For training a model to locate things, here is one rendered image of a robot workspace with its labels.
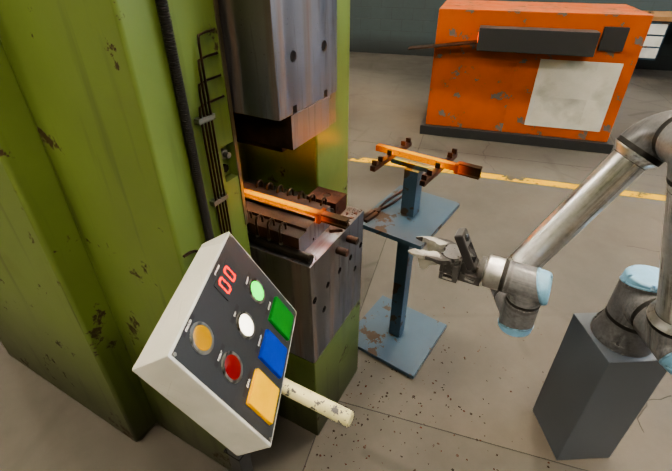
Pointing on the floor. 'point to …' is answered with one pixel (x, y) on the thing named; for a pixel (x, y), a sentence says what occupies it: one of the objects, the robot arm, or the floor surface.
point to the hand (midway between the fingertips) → (416, 243)
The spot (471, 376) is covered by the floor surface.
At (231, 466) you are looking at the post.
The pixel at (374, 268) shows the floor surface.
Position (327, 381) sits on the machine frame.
